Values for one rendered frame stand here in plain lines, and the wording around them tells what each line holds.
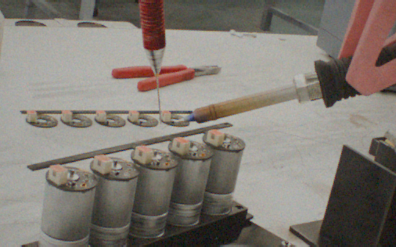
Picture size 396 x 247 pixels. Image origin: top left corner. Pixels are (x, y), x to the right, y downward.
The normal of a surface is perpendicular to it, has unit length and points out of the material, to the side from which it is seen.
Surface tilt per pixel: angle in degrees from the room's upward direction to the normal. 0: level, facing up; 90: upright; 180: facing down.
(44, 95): 0
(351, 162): 90
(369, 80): 99
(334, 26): 90
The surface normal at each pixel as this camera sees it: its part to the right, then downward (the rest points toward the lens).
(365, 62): -0.07, 0.48
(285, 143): 0.18, -0.92
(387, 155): -0.81, 0.06
